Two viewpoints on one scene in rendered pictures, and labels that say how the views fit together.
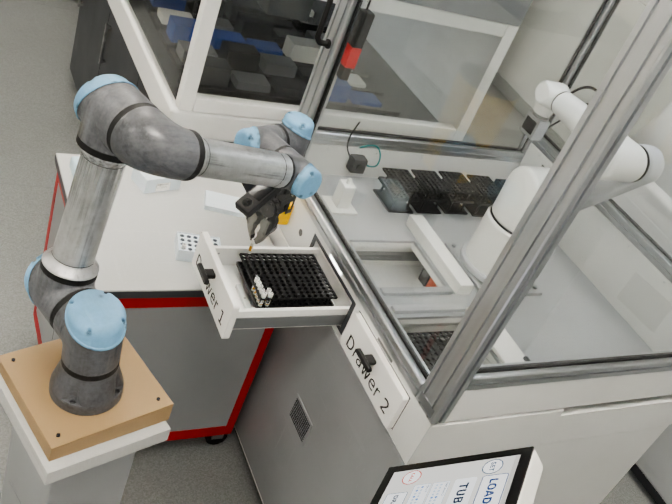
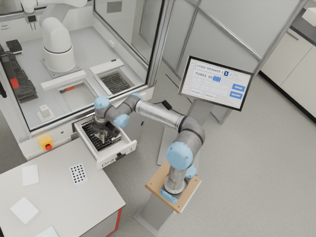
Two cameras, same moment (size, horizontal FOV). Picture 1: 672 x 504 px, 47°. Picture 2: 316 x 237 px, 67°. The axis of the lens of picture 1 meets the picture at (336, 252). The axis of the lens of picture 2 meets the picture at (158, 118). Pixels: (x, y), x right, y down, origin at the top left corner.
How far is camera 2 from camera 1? 185 cm
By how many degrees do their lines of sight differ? 73
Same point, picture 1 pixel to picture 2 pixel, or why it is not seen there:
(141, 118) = (201, 130)
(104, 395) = not seen: hidden behind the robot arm
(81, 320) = (193, 170)
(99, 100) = (195, 150)
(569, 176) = (170, 8)
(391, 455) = not seen: hidden behind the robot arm
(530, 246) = (165, 32)
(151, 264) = (96, 189)
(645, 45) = not seen: outside the picture
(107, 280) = (116, 201)
